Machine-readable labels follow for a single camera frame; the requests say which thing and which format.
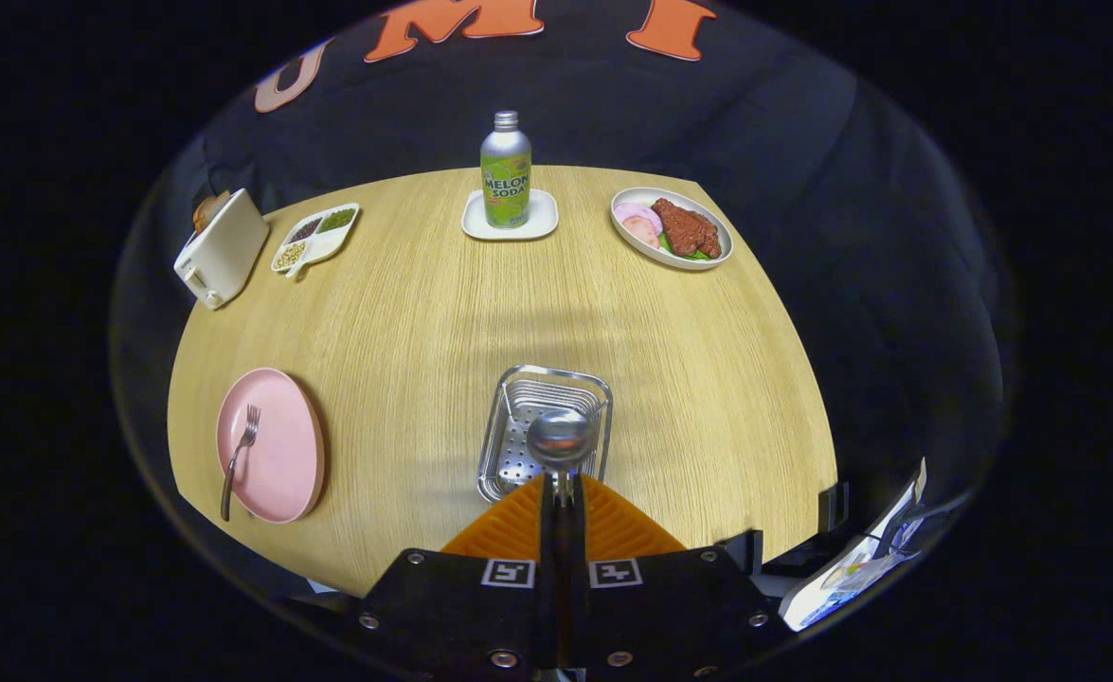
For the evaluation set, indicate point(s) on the white square coaster dish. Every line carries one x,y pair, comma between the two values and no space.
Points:
475,225

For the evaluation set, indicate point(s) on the white oval food plate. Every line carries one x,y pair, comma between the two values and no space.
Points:
646,195

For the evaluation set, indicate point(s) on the white toaster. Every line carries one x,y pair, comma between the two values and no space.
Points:
224,251

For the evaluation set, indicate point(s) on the black table clamp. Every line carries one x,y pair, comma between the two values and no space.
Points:
832,507

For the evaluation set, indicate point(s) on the silver metal spoon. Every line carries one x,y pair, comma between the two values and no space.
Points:
561,438

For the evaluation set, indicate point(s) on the red-brown meat piece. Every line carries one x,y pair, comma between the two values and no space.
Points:
687,227

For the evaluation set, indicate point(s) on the green lettuce leaf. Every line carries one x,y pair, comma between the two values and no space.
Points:
698,255

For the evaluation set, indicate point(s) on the pink round plate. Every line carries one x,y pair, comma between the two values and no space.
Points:
281,464

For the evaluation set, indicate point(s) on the green label drink bottle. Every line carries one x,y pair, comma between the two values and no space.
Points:
506,180

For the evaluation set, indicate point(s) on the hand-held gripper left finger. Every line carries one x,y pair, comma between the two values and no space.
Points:
547,530

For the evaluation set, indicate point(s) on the white divided bean dish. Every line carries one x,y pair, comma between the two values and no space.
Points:
324,244

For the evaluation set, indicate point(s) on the pink ham slice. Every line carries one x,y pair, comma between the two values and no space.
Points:
639,233
636,212

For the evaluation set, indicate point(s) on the brown toast slice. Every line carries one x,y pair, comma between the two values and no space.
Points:
207,210

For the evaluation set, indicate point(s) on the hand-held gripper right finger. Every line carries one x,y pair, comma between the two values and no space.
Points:
579,540

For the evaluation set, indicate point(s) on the white printed papers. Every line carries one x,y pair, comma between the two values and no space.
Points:
831,592

